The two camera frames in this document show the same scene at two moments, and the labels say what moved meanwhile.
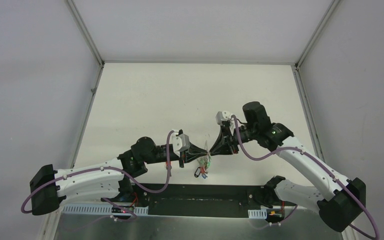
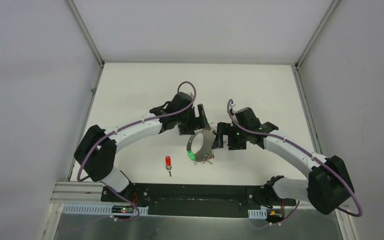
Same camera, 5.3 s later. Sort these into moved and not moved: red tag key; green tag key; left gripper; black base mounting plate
Moved: left gripper; green tag key
Not moved: red tag key; black base mounting plate
